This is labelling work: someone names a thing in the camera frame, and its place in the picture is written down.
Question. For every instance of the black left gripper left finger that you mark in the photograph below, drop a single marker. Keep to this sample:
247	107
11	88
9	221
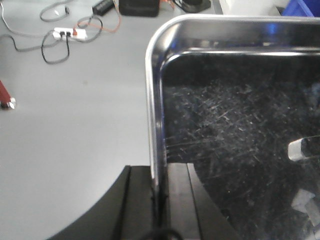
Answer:
124	212

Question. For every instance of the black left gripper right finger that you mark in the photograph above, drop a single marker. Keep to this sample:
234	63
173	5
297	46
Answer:
190	210

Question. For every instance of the large silver metal tray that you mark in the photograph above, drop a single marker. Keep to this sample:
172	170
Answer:
239	98

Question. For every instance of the white power strip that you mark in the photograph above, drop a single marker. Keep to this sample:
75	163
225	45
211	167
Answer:
76	34

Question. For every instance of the black box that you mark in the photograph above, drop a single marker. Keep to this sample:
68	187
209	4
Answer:
139	8

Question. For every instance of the black power adapter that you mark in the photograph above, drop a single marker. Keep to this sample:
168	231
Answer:
102	7

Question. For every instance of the black stand base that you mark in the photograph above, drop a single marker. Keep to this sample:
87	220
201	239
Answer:
194	6

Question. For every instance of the blue bin far corner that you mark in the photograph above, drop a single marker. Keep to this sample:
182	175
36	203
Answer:
302	8

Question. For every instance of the red handled tool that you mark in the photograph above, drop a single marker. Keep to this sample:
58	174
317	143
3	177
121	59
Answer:
6	100

